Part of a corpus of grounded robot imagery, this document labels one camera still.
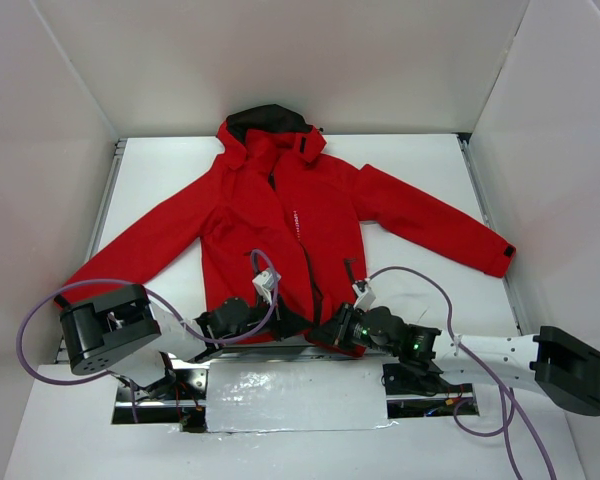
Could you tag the red hooded jacket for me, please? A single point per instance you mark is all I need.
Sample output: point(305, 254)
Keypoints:
point(274, 188)

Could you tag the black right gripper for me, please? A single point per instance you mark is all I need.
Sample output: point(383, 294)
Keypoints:
point(337, 329)

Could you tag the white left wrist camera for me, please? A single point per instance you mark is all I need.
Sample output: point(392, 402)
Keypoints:
point(264, 282)

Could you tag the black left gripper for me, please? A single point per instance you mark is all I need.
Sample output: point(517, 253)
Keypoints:
point(284, 320)

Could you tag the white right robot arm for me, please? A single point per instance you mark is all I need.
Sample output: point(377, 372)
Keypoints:
point(552, 362)

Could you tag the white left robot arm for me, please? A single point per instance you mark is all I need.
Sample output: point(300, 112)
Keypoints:
point(125, 334)

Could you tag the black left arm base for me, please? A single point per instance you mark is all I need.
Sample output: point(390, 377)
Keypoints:
point(183, 405)

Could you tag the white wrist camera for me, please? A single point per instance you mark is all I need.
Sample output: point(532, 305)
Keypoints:
point(364, 295)
point(264, 282)

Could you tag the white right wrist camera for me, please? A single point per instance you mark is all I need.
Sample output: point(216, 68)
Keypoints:
point(364, 295)

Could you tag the white foil tape panel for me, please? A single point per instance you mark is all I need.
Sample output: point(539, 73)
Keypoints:
point(317, 395)

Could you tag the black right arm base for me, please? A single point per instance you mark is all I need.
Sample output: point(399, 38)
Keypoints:
point(409, 396)

